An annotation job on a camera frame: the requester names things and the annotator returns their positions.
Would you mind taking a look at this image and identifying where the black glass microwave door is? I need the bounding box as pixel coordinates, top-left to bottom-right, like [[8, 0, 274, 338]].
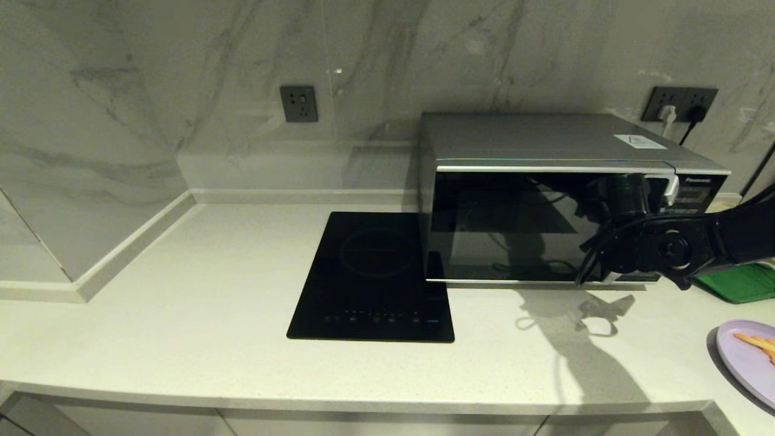
[[426, 165, 676, 284]]

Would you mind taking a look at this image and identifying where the purple round plate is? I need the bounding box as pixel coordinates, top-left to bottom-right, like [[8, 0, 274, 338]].
[[716, 320, 775, 409]]

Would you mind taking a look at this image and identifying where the silver Panasonic microwave oven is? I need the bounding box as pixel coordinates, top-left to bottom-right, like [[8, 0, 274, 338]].
[[418, 112, 731, 286]]

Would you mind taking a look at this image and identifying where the white label sticker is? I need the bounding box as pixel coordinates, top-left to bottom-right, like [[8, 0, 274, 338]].
[[613, 134, 668, 150]]

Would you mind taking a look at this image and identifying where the green plastic tray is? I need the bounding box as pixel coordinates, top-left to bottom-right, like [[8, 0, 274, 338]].
[[693, 262, 775, 305]]

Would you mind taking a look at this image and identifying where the grey cabinet front panel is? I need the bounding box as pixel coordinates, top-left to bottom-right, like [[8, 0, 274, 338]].
[[536, 412, 709, 436]]

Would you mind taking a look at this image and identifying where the black induction cooktop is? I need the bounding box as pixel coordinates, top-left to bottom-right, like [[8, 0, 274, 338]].
[[286, 211, 455, 344]]

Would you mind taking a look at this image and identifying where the black cylindrical wrist camera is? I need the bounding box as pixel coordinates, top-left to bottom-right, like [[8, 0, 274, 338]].
[[605, 174, 653, 222]]

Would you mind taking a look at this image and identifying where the grey double wall socket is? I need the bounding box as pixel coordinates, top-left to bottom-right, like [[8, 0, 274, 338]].
[[642, 87, 719, 123]]

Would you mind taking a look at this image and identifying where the grey single wall socket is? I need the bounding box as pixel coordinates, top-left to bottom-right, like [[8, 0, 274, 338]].
[[280, 85, 318, 123]]

